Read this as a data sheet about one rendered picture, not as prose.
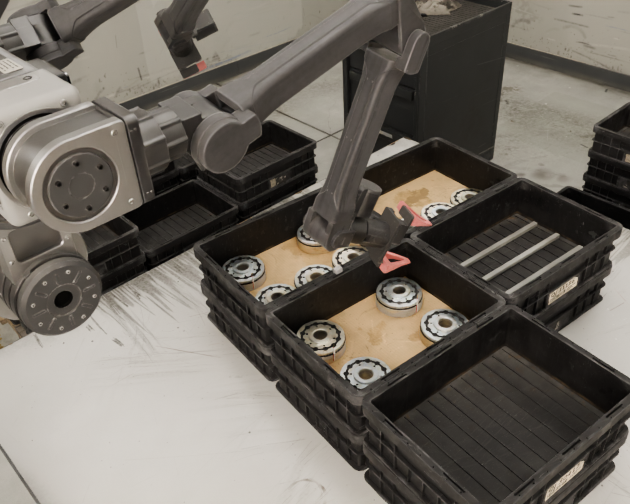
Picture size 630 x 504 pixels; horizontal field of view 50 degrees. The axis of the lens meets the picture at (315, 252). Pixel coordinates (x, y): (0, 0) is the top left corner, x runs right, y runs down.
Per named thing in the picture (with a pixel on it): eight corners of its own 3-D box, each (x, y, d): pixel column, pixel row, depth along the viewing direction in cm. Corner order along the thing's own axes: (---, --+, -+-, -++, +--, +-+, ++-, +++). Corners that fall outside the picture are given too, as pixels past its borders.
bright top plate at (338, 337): (311, 362, 136) (311, 360, 136) (287, 333, 143) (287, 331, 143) (354, 343, 140) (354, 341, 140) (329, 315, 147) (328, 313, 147)
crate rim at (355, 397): (357, 409, 120) (357, 400, 119) (262, 320, 140) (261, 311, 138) (508, 310, 138) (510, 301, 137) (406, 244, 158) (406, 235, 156)
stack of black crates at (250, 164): (250, 277, 272) (237, 180, 245) (207, 247, 291) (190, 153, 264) (323, 235, 293) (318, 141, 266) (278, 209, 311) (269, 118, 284)
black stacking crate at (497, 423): (482, 565, 106) (490, 524, 99) (359, 444, 126) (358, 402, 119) (630, 433, 125) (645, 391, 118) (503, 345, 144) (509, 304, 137)
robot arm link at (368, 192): (299, 225, 131) (330, 249, 127) (322, 172, 127) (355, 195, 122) (337, 223, 140) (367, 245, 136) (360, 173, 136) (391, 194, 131)
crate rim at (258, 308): (262, 320, 140) (261, 311, 138) (191, 253, 159) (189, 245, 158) (406, 244, 158) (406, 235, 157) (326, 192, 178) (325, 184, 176)
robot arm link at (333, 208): (366, 6, 111) (416, 31, 105) (387, 9, 115) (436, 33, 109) (292, 230, 131) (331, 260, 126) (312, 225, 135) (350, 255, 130)
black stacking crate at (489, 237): (503, 343, 144) (509, 302, 137) (406, 276, 164) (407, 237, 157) (614, 267, 163) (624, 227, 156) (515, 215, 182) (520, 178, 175)
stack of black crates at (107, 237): (65, 387, 231) (24, 284, 204) (27, 342, 249) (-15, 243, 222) (165, 328, 251) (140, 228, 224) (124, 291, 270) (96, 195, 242)
